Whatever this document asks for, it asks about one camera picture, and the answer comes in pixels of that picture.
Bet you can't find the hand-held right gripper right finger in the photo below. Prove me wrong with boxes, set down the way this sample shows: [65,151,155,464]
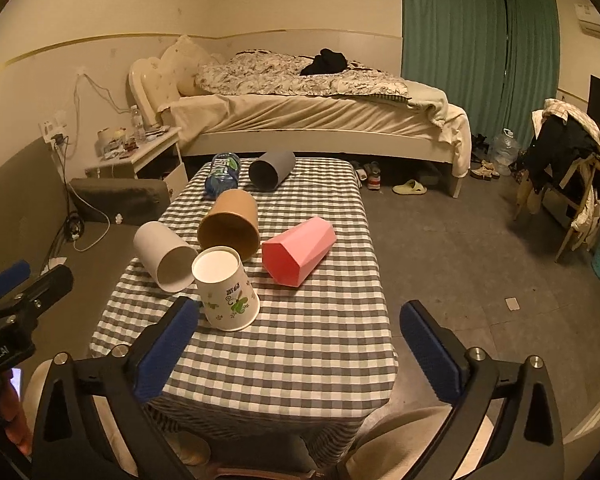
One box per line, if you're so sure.
[350,300,568,480]

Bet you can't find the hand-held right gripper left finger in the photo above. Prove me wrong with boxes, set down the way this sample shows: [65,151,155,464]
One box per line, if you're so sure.
[30,296,215,480]

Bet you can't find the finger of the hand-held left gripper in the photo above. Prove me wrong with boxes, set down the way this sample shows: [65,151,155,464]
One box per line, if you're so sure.
[7,264,75,323]
[0,260,32,311]

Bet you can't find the printed white paper cup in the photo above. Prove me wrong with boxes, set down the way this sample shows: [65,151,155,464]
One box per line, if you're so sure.
[191,246,261,332]

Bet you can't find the plain white cup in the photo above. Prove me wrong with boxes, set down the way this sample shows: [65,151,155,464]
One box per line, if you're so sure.
[133,221,201,293]

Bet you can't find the brown paper cup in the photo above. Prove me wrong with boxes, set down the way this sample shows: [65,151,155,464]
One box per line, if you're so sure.
[197,188,261,263]

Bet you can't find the pink faceted cup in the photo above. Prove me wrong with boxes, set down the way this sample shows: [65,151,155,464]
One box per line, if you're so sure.
[261,215,338,289]

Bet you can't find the grey cup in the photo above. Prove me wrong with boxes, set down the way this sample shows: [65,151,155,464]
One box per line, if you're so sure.
[248,150,297,192]

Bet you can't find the person's left hand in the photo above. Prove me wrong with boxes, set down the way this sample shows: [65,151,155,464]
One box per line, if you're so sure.
[0,385,34,457]

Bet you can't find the grey checked tablecloth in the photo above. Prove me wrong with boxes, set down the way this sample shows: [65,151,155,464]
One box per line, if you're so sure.
[89,156,399,456]

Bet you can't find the white nightstand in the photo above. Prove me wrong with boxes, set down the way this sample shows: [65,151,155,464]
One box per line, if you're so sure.
[85,126,189,202]

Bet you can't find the yellow slipper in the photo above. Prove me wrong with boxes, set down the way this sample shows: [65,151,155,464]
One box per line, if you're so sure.
[392,179,427,196]

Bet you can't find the clear plastic bottle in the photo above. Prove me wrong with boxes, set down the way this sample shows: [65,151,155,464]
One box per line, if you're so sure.
[130,105,147,144]

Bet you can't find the pair of beige shoes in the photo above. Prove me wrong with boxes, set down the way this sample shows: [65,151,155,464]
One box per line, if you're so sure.
[470,159,501,181]

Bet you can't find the large clear water jug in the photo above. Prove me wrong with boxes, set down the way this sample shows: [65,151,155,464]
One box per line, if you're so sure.
[490,128,522,177]

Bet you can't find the wooden chair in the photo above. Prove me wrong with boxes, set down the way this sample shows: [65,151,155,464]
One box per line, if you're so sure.
[514,152,600,263]

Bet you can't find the cream blanket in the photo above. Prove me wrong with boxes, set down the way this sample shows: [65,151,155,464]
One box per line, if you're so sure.
[407,80,473,178]

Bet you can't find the black jacket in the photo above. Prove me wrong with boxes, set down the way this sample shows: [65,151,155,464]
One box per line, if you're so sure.
[522,119,600,197]

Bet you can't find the cream bed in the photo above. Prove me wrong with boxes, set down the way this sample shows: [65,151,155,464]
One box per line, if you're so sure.
[128,35,473,198]

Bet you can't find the white checked shirt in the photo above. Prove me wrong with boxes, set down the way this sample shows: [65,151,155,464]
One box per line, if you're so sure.
[532,97,600,161]

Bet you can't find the patterned quilt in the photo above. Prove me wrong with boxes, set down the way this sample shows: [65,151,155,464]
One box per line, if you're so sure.
[194,50,411,100]

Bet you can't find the black clothing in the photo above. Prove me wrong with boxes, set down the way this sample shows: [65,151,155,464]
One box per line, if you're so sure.
[300,48,349,76]

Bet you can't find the green curtain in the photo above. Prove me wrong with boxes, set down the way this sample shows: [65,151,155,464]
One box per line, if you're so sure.
[401,0,509,136]
[504,0,561,136]

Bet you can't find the white air conditioner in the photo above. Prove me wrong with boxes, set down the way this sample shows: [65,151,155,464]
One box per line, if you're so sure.
[574,2,600,38]

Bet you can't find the white wall socket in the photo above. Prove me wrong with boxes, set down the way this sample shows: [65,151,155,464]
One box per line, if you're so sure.
[40,114,72,144]

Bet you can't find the white charging cable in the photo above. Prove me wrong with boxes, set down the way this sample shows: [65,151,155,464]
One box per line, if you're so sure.
[72,72,132,122]

